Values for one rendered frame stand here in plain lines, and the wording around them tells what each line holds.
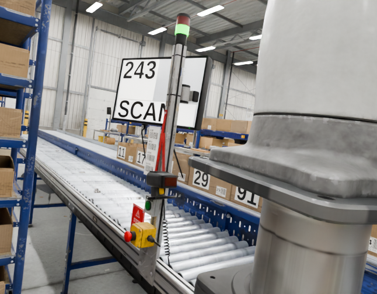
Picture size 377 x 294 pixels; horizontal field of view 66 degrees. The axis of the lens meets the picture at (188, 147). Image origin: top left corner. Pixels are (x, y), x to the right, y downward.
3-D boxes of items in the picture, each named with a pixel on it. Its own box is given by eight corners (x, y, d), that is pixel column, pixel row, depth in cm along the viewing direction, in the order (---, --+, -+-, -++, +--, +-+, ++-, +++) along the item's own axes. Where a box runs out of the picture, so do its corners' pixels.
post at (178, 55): (136, 271, 114) (164, 46, 109) (147, 269, 117) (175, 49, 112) (151, 286, 105) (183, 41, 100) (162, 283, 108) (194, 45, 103)
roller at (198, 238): (145, 252, 117) (139, 258, 120) (233, 237, 149) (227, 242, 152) (141, 241, 120) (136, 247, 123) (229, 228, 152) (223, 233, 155)
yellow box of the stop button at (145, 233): (125, 241, 107) (127, 223, 106) (145, 239, 112) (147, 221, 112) (143, 258, 95) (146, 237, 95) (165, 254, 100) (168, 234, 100)
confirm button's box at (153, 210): (142, 212, 109) (144, 193, 109) (149, 211, 111) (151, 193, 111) (151, 217, 104) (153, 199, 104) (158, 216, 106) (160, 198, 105)
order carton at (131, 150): (115, 158, 284) (118, 142, 283) (142, 160, 302) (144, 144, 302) (134, 165, 253) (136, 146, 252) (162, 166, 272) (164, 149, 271)
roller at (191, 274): (170, 283, 102) (173, 269, 102) (263, 259, 133) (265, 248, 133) (178, 290, 98) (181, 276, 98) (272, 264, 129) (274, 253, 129)
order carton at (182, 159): (156, 174, 222) (159, 153, 221) (187, 175, 240) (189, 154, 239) (187, 186, 191) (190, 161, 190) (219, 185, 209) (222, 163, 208)
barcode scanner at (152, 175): (161, 204, 93) (163, 172, 94) (143, 199, 103) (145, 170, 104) (177, 203, 97) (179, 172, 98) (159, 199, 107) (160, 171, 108)
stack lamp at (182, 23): (172, 34, 107) (174, 17, 106) (182, 38, 110) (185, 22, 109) (180, 31, 103) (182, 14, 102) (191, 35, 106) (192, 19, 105)
